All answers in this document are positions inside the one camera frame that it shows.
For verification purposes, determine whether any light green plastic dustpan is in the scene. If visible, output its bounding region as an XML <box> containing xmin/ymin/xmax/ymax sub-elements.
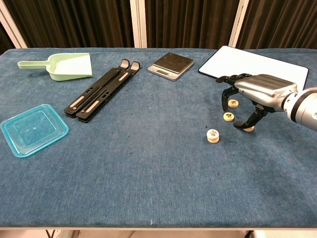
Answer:
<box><xmin>17</xmin><ymin>53</ymin><xmax>93</xmax><ymax>82</ymax></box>

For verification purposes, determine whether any silver digital kitchen scale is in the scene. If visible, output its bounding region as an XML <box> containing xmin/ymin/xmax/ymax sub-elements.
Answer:
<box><xmin>148</xmin><ymin>52</ymin><xmax>195</xmax><ymax>82</ymax></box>

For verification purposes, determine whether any clear turquoise plastic tray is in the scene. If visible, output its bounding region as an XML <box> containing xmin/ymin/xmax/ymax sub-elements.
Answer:
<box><xmin>0</xmin><ymin>104</ymin><xmax>69</xmax><ymax>158</ymax></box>

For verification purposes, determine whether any white board with black edge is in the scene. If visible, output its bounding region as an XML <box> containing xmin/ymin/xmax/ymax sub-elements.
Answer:
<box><xmin>198</xmin><ymin>45</ymin><xmax>310</xmax><ymax>90</ymax></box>

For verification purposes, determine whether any black folding laptop stand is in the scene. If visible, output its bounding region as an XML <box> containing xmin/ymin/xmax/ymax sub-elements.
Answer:
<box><xmin>63</xmin><ymin>59</ymin><xmax>141</xmax><ymax>124</ymax></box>

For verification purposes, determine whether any blue fabric tablecloth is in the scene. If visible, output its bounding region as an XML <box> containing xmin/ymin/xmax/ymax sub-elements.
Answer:
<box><xmin>0</xmin><ymin>47</ymin><xmax>317</xmax><ymax>228</ymax></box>

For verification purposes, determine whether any black pleated curtain panel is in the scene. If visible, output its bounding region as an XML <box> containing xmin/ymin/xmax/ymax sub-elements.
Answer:
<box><xmin>3</xmin><ymin>0</ymin><xmax>136</xmax><ymax>49</ymax></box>
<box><xmin>236</xmin><ymin>0</ymin><xmax>317</xmax><ymax>50</ymax></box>
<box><xmin>145</xmin><ymin>0</ymin><xmax>241</xmax><ymax>50</ymax></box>
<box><xmin>0</xmin><ymin>23</ymin><xmax>13</xmax><ymax>56</ymax></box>

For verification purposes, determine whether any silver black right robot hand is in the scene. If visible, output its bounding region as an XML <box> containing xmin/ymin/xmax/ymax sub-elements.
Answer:
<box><xmin>215</xmin><ymin>73</ymin><xmax>298</xmax><ymax>131</ymax></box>

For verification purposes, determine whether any white partition frame post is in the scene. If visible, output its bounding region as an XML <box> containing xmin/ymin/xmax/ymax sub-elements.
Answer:
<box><xmin>130</xmin><ymin>0</ymin><xmax>149</xmax><ymax>49</ymax></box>
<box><xmin>228</xmin><ymin>0</ymin><xmax>251</xmax><ymax>48</ymax></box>
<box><xmin>0</xmin><ymin>0</ymin><xmax>28</xmax><ymax>49</ymax></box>

